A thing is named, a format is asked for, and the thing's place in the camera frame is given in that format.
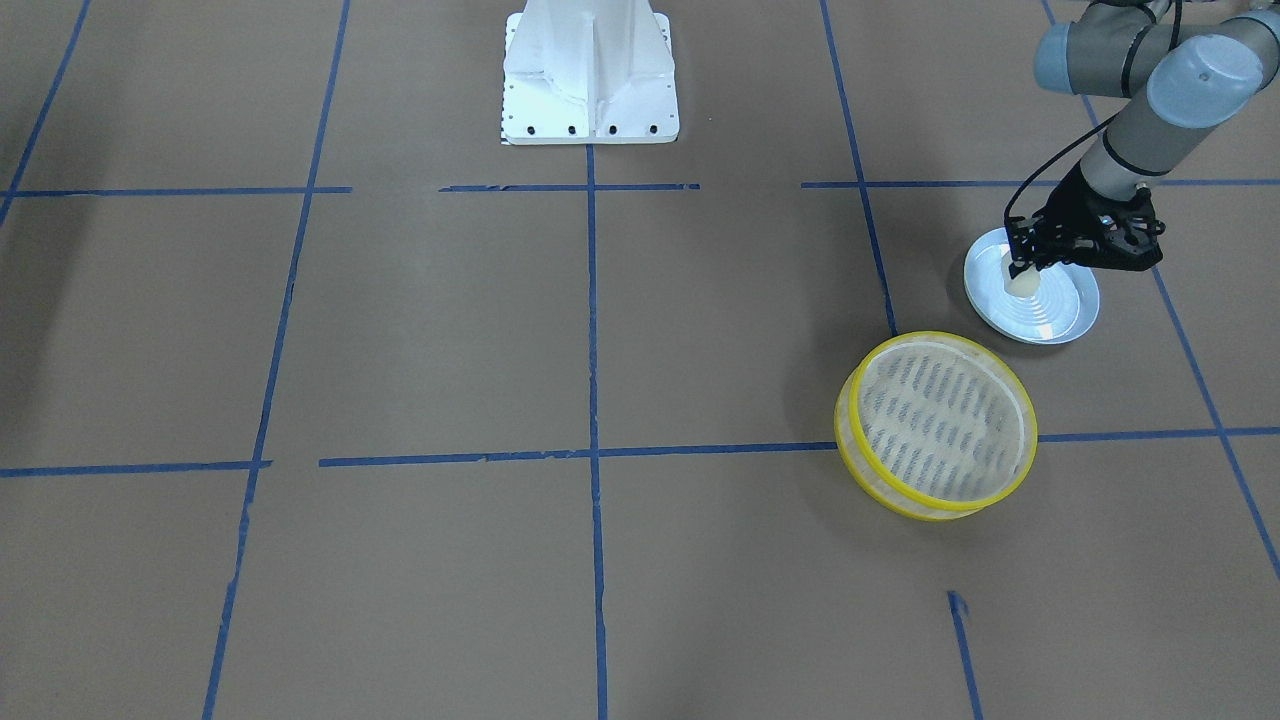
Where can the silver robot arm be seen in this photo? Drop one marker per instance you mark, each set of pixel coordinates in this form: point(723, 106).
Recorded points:
point(1178, 85)

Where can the white steamed bun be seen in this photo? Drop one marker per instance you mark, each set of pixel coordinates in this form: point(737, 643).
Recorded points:
point(1021, 280)

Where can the yellow bamboo steamer basket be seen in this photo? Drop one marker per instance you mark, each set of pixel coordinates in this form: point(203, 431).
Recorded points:
point(935, 427)

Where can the light blue plate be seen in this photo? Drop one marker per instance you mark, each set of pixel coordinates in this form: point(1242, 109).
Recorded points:
point(1065, 307)

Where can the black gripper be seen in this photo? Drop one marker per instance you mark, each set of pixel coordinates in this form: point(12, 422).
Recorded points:
point(1069, 207)

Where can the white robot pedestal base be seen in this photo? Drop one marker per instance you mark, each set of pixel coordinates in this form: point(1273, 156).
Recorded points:
point(580, 72)

